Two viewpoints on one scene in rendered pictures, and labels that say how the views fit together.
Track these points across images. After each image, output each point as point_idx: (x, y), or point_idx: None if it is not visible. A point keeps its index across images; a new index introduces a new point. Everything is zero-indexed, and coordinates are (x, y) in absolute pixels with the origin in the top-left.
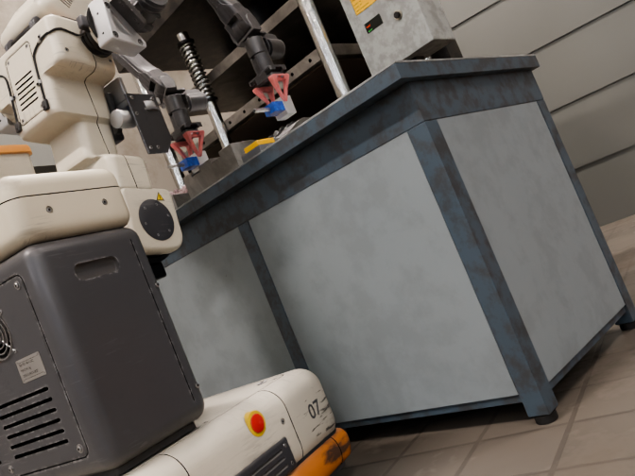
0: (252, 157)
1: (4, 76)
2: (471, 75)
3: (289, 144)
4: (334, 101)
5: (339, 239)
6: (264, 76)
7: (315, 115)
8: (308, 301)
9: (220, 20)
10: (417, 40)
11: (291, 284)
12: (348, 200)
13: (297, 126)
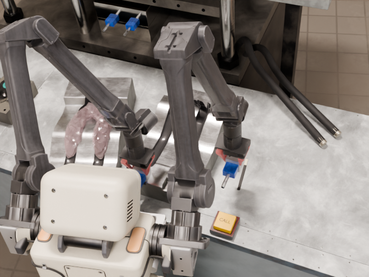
0: (223, 240)
1: (59, 271)
2: None
3: (262, 256)
4: (318, 271)
5: (261, 276)
6: (234, 155)
7: (296, 264)
8: (214, 273)
9: (212, 107)
10: (313, 1)
11: (205, 263)
12: (281, 273)
13: (220, 130)
